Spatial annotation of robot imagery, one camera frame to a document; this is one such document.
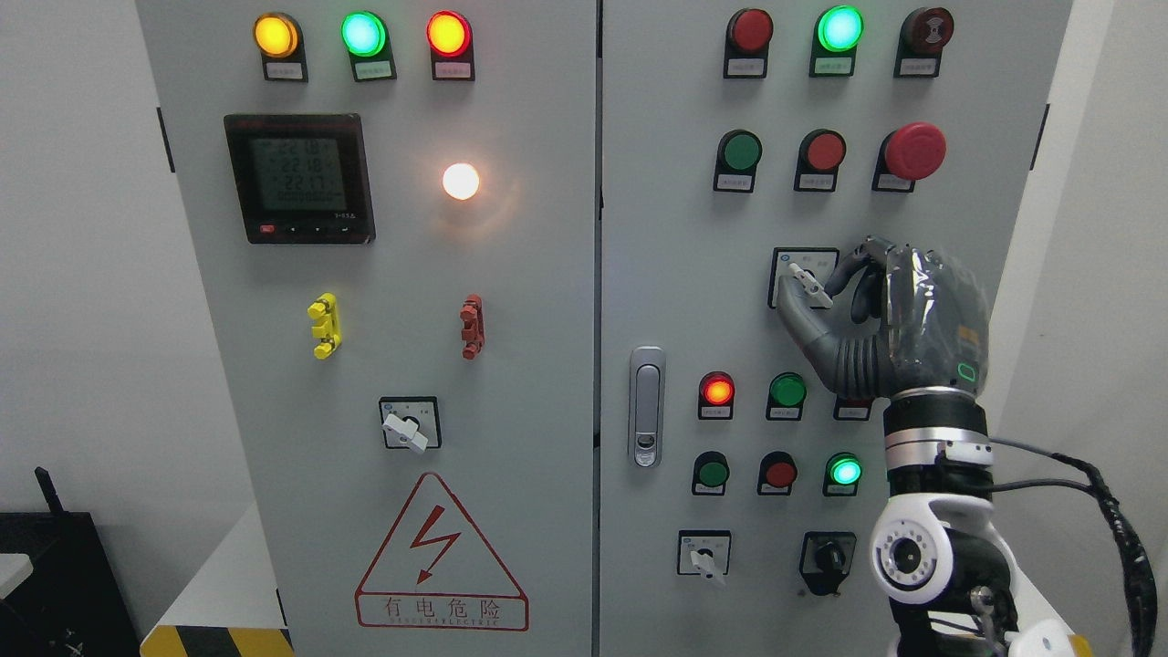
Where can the gray robotic hand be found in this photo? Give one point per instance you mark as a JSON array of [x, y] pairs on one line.
[[933, 323]]

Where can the gray rotary switch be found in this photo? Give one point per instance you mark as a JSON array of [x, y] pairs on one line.
[[704, 553], [811, 267]]

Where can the black white robot arm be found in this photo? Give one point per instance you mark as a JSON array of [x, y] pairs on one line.
[[948, 574]]

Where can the green indicator light middle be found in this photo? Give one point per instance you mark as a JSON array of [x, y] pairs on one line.
[[786, 397]]

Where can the green indicator light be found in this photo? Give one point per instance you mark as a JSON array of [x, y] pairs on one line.
[[786, 397], [368, 46], [835, 39]]

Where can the lit green push button lower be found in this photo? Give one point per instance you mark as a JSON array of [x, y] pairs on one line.
[[842, 474]]

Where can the red emergency stop button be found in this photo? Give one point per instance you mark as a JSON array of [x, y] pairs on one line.
[[908, 155]]

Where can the red push button upper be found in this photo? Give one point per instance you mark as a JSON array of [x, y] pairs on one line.
[[821, 153]]

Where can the red push button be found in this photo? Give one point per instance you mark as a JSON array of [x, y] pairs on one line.
[[821, 153], [776, 474]]

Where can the lit red indicator light middle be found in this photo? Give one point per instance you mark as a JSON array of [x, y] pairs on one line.
[[716, 396]]

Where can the red push button lower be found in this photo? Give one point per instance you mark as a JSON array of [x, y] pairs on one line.
[[776, 474]]

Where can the green push button upper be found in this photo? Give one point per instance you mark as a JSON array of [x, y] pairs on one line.
[[738, 154]]

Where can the dark red buzzer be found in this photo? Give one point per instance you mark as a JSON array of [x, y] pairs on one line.
[[924, 34]]

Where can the green indicator light top right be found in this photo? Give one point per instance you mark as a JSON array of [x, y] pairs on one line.
[[835, 39]]

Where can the red indicator light top right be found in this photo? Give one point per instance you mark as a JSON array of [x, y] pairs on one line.
[[747, 44]]

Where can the gray electrical cabinet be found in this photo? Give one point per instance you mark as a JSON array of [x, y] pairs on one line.
[[594, 126]]

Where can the white glowing indicator light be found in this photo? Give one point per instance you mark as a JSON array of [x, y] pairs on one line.
[[461, 181]]

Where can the red electrical hazard sticker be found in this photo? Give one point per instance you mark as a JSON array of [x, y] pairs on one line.
[[436, 570]]

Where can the red indicator light top left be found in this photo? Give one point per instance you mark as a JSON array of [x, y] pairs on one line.
[[450, 38]]

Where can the green indicator light top left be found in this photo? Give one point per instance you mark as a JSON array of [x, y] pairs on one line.
[[368, 46]]

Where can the digital power meter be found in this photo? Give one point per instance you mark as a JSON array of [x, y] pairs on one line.
[[301, 179]]

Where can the yellow indicator light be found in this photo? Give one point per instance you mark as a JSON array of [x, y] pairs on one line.
[[281, 46]]

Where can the black box with antenna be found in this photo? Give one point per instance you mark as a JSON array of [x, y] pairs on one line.
[[70, 604]]

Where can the black selector switch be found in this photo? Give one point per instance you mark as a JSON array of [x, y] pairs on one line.
[[826, 559]]

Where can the silver door latch handle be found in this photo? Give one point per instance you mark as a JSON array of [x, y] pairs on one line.
[[647, 369]]

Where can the gray rotary switch bottom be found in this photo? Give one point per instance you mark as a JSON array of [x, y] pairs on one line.
[[704, 553]]

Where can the red toggle handle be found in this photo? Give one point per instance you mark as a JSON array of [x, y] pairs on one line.
[[473, 330]]

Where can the gray rotary switch left door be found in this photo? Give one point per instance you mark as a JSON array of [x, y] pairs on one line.
[[411, 422]]

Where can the yellow toggle handle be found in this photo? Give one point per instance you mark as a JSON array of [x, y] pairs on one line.
[[323, 312]]

